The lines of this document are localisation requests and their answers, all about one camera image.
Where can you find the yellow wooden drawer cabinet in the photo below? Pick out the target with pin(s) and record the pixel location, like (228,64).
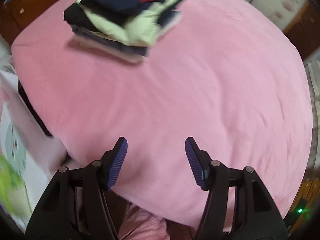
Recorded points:
(303,203)

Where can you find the stack of folded clothes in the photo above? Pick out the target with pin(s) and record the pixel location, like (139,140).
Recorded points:
(128,37)

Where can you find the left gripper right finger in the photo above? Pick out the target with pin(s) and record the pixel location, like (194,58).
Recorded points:
(256,215)

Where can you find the pink plush bed blanket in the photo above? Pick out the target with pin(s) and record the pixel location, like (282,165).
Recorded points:
(224,75)

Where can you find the brown wooden headboard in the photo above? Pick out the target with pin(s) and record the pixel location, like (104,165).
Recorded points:
(16,15)

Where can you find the pink pajama legs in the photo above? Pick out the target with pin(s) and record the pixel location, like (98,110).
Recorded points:
(141,224)

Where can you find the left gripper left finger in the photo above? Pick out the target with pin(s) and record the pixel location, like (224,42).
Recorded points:
(73,205)

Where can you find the white printed bag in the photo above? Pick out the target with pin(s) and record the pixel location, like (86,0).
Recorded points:
(29,157)

